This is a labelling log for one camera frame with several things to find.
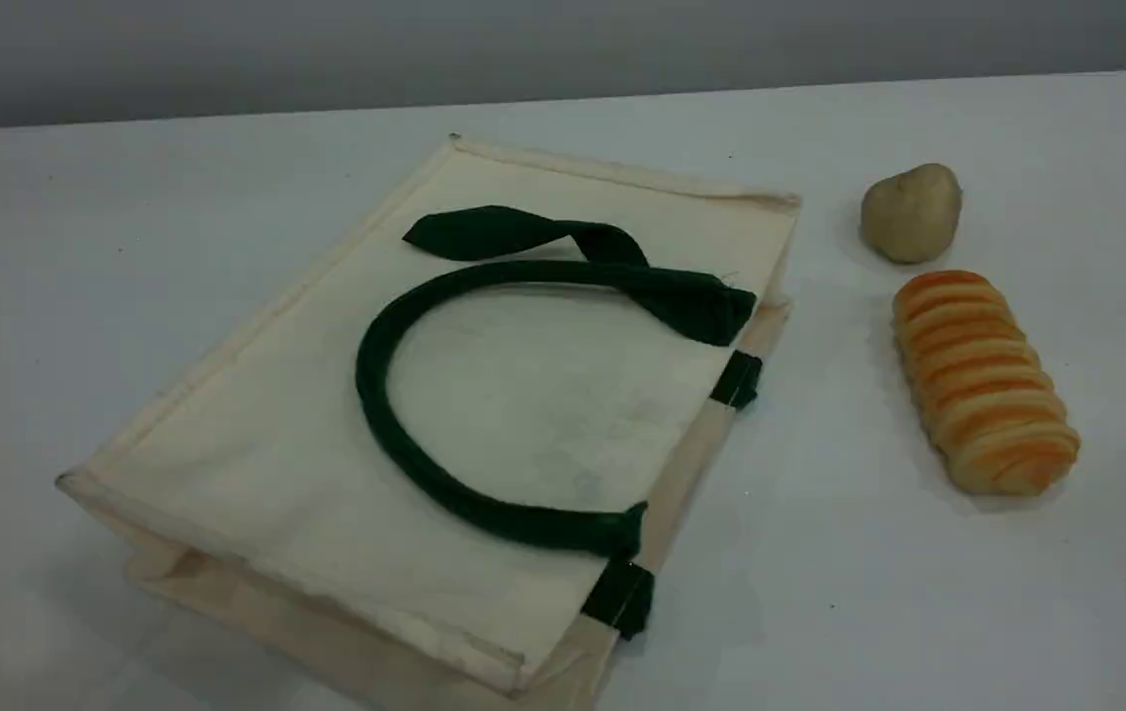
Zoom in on striped golden bread roll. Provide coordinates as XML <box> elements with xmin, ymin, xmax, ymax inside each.
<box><xmin>893</xmin><ymin>270</ymin><xmax>1083</xmax><ymax>497</ymax></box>

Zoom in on cream canvas bag green handles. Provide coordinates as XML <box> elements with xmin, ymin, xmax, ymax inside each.
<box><xmin>54</xmin><ymin>131</ymin><xmax>803</xmax><ymax>711</ymax></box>

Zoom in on beige potato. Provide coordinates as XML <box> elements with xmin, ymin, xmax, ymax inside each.
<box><xmin>859</xmin><ymin>163</ymin><xmax>964</xmax><ymax>266</ymax></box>

